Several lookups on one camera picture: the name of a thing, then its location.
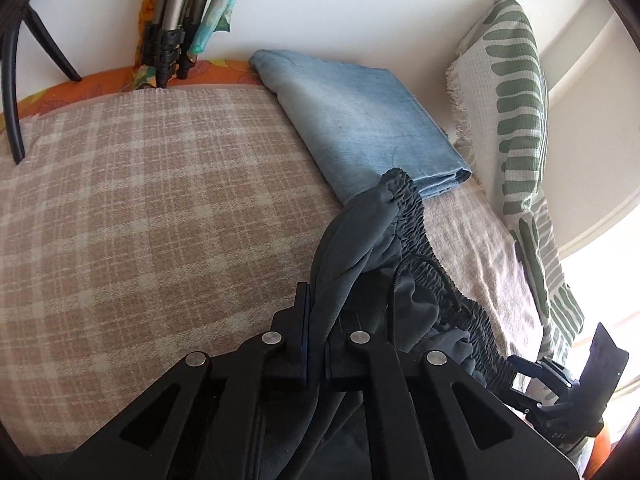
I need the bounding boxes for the black mini tripod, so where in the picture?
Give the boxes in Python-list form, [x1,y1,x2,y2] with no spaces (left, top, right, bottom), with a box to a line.
[0,0,84,166]

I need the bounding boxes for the green white patterned pillow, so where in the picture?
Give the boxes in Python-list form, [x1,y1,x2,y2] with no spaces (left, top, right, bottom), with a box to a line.
[446,0,585,364]

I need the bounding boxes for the dark navy pants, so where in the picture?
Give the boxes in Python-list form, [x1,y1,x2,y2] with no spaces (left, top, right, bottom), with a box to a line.
[244,167,519,480]

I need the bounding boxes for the folded silver tripod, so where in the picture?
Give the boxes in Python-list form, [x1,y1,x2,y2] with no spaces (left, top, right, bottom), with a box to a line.
[134,0,207,88]

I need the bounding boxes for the beige plaid bed blanket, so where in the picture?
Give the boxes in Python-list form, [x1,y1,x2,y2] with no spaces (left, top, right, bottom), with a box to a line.
[1,86,541,456]

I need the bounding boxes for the folded light blue jeans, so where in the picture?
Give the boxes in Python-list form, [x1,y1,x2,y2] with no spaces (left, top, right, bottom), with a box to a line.
[250,50,471,203]

